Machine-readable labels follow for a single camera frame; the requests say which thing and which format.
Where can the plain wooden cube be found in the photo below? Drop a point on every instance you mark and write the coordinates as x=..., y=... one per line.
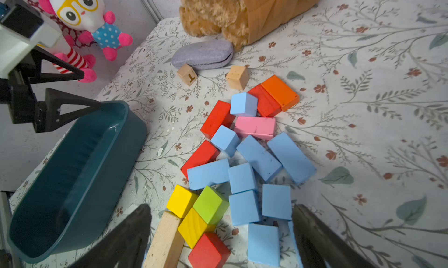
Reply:
x=238, y=77

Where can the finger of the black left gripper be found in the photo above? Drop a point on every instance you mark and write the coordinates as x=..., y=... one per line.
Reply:
x=60, y=108
x=48, y=68

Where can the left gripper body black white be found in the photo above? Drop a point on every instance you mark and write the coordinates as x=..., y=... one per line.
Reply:
x=23, y=29

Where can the red rectangular block by orange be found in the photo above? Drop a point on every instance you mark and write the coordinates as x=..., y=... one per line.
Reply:
x=267, y=106

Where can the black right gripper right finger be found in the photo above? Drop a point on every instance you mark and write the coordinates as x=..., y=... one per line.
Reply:
x=318, y=246

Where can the light blue rectangular block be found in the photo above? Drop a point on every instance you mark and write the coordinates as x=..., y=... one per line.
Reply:
x=210, y=174
x=293, y=160
x=262, y=161

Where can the red rectangular block upper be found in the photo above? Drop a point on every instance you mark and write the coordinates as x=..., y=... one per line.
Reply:
x=219, y=116

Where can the brown teddy bear plush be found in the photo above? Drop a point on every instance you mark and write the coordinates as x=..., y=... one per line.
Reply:
x=242, y=22

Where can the pink rectangular block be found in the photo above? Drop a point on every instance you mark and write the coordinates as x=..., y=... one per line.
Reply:
x=258, y=127

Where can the green cube block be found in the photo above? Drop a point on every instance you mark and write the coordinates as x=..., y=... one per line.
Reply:
x=211, y=206

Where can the yellow cube block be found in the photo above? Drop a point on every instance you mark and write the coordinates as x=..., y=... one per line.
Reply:
x=181, y=201
x=193, y=227

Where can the light blue narrow block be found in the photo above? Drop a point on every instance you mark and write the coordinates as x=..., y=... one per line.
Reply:
x=293, y=238

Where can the white plush striped legs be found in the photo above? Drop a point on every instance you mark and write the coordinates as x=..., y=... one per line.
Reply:
x=63, y=49

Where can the wooden cube with letter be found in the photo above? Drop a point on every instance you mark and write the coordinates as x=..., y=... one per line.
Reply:
x=187, y=74

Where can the yellow cube block lower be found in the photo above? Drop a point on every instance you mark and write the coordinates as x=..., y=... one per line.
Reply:
x=193, y=227

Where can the dark teal plastic bin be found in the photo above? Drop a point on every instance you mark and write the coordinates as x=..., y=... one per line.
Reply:
x=72, y=199

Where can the grey fabric glasses case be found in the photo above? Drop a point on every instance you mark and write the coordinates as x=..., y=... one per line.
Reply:
x=205, y=55

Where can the red cube block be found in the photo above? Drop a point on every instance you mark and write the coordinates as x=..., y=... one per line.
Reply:
x=209, y=252

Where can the white owl plush yellow glasses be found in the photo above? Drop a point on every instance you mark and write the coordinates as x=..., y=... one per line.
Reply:
x=95, y=24

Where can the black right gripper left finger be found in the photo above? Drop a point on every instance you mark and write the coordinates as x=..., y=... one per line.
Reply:
x=123, y=247

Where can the long natural wooden block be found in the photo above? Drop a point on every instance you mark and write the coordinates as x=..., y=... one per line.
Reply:
x=167, y=244

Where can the red rectangular block lower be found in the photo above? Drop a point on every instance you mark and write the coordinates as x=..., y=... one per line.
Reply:
x=204, y=154

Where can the light blue block bottom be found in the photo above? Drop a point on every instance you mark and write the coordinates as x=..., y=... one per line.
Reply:
x=264, y=245

